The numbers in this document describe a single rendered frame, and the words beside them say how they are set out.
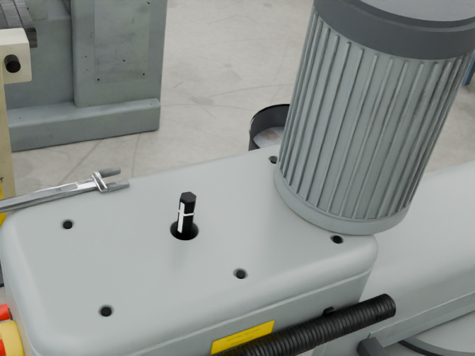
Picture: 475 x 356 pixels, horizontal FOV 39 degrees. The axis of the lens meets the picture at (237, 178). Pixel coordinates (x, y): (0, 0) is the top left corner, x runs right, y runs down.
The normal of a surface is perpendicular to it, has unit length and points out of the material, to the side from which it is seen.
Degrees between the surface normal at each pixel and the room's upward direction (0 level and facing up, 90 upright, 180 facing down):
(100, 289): 0
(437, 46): 90
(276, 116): 86
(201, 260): 0
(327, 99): 90
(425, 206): 0
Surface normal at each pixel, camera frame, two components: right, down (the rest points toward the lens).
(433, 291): 0.46, 0.63
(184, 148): 0.13, -0.74
